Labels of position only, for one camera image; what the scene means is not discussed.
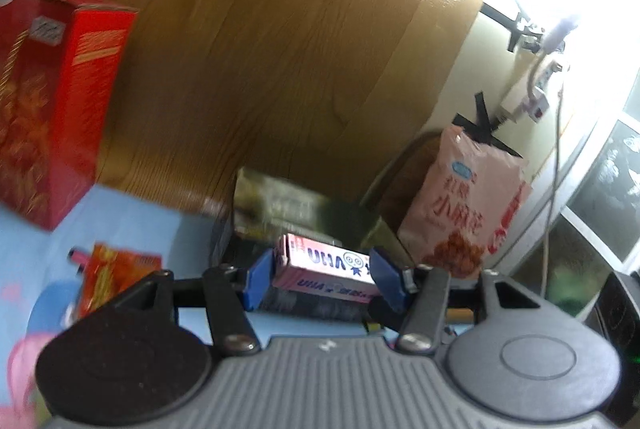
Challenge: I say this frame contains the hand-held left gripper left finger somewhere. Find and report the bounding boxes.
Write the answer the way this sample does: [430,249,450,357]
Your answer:
[95,251,276,357]

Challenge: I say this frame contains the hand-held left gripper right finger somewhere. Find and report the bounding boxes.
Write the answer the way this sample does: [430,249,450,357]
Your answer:
[367,246,543,355]

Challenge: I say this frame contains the pink candy box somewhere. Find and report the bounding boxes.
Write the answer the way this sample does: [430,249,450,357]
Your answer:
[270,233,383,307]

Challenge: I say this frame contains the black storage box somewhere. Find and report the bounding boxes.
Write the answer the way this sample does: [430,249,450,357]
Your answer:
[210,166,401,325]

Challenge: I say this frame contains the brown woven basket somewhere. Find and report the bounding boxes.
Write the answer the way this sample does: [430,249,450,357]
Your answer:
[362,131,446,235]

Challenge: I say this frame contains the pink snack bag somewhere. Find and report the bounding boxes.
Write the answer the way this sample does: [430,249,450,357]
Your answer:
[397,124,532,281]

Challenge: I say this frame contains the blue printed mat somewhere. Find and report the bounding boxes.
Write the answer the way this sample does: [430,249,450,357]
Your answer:
[0,183,391,425]

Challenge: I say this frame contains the red snack packet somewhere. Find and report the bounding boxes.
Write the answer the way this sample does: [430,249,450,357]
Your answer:
[70,243,163,317]

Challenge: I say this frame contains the black tape strips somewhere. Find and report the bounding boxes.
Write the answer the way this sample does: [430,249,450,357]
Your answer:
[480,1,543,53]
[452,91,523,160]

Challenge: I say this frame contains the white power strip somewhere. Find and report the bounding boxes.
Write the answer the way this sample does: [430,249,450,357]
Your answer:
[525,59,571,126]

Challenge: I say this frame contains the white framed window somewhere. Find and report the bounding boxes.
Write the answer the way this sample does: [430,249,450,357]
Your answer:
[545,69,640,310]

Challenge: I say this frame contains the red gift box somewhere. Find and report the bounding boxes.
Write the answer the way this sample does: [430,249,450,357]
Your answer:
[0,0,140,231]

